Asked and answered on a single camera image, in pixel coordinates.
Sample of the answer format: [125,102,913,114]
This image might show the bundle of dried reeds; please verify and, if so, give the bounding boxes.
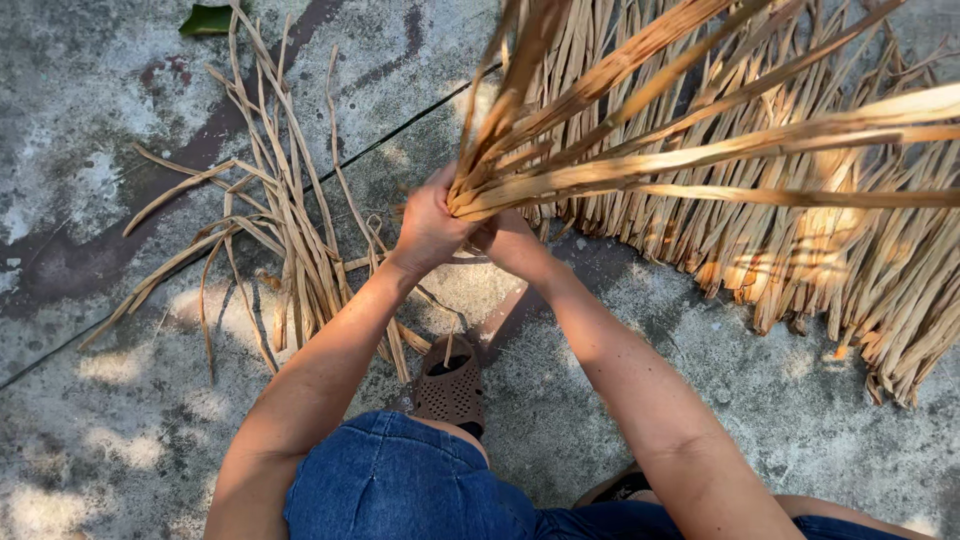
[447,0,960,223]

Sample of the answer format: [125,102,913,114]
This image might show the green leaf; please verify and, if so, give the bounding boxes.
[178,3,235,37]

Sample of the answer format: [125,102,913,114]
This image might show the person's right hand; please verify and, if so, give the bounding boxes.
[471,208,555,283]

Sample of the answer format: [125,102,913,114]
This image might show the thin black cable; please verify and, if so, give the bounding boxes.
[0,61,504,391]

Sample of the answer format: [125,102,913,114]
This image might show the person's bare leg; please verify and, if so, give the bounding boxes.
[408,416,492,470]
[772,493,939,540]

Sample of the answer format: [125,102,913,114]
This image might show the blue denim shorts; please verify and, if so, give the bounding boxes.
[282,410,912,540]

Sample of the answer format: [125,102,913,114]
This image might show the person's left hand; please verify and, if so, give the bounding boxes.
[393,161,481,276]

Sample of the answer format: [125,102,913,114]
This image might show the large spread heap of reeds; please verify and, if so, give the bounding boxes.
[459,0,960,410]

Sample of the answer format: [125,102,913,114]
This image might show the loose scattered reed strips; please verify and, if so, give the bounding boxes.
[77,7,470,387]

